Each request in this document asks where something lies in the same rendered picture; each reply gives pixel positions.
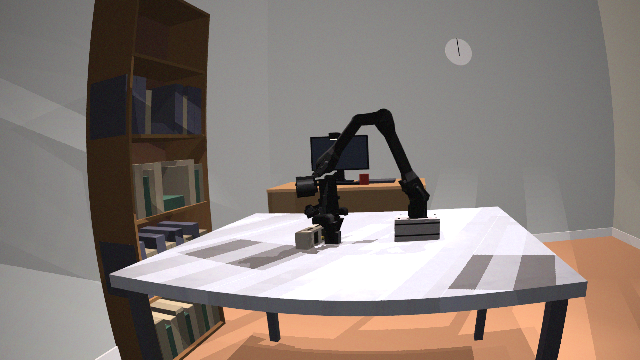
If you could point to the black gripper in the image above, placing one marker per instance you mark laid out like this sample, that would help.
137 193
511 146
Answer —
330 218

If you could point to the black two-prong plug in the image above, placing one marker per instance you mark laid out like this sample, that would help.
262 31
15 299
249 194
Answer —
337 238

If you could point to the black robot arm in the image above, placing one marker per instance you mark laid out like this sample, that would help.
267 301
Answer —
411 184

